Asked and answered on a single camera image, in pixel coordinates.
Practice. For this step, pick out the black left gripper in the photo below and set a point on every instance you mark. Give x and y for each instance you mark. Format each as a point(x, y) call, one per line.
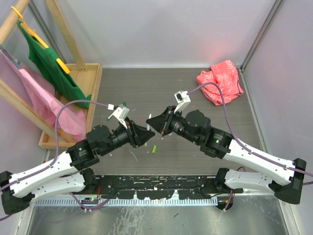
point(137, 134)

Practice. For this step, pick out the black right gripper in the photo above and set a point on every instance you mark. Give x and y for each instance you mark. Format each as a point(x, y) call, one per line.
point(162, 123)

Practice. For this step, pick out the lime green pen cap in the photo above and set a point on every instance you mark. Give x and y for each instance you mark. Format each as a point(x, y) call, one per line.
point(154, 149)

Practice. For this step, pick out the white pen with lime end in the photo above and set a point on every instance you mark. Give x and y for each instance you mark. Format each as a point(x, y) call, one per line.
point(148, 126)

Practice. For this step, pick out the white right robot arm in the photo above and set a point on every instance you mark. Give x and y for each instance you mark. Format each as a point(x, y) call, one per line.
point(284, 178)

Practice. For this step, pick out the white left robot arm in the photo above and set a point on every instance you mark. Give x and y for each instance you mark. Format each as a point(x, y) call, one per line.
point(71, 170)

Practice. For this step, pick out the coral patterned cloth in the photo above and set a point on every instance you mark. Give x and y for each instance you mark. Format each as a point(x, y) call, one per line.
point(225, 75)

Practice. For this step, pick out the green cloth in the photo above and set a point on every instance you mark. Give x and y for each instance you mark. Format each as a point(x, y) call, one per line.
point(45, 61)

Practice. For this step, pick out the pink cloth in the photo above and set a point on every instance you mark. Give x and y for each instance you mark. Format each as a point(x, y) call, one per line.
point(41, 96)

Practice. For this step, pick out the blue-grey clothes hanger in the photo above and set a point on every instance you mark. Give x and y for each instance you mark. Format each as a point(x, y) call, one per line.
point(15, 62)

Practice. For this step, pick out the yellow clothes hanger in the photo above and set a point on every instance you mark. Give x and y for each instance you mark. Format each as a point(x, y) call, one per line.
point(34, 35)

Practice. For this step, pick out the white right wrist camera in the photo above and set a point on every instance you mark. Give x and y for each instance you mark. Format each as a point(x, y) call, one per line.
point(183, 100)

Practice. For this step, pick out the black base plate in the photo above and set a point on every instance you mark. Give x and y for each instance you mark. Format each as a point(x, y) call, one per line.
point(153, 187)

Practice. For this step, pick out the grey slotted cable duct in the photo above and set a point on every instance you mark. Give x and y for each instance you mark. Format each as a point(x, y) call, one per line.
point(70, 202)

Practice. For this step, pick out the wooden rack frame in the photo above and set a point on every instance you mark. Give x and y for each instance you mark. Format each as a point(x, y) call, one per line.
point(13, 92)

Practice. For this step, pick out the aluminium frame post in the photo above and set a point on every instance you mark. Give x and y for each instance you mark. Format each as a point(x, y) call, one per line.
point(262, 32)

